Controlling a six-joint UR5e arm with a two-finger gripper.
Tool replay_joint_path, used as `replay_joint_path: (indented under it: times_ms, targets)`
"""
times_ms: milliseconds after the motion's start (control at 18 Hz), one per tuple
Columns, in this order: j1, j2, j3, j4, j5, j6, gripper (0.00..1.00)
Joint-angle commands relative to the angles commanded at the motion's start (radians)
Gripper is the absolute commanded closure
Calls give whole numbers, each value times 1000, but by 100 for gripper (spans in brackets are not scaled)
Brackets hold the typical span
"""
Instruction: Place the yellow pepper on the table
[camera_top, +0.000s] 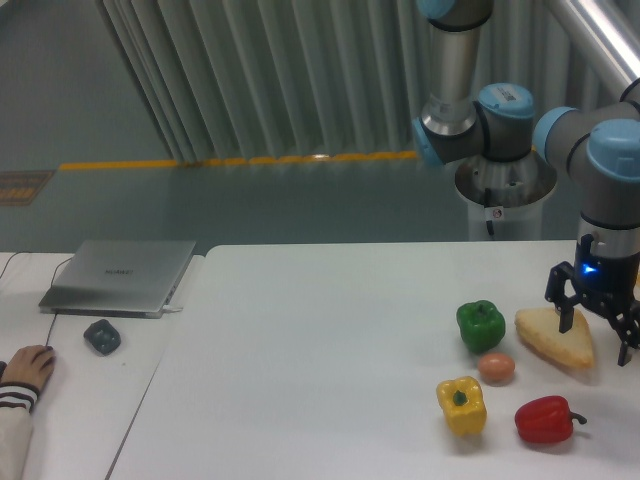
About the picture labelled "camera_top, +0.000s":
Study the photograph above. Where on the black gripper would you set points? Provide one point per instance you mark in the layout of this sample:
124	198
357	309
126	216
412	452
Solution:
603	284

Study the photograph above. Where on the yellow bell pepper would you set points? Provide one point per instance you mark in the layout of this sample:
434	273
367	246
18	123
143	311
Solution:
462	403

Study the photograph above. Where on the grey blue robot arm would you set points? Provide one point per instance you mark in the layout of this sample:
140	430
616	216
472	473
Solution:
510	158

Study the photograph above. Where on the striped sleeve forearm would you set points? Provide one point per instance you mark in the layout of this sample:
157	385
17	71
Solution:
18	399

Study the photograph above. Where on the green bell pepper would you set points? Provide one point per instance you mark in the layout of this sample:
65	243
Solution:
481	325

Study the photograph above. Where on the red bell pepper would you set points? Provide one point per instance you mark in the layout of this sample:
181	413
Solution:
546	420

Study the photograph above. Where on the person's hand on mouse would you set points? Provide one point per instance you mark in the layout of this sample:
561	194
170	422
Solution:
24	369

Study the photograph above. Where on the triangular toast slice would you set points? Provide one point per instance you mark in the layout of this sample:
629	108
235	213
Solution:
539	329

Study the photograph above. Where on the brown egg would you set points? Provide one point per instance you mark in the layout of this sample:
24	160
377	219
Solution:
496	368

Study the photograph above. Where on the white usb dongle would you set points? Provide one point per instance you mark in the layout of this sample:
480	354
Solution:
169	309

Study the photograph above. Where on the pale pleated curtain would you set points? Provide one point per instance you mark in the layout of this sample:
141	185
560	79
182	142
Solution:
257	79

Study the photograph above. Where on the silver laptop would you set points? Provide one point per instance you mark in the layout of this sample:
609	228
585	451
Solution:
119	278

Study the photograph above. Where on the dark grey small device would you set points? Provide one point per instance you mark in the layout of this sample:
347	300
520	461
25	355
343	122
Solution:
102	337

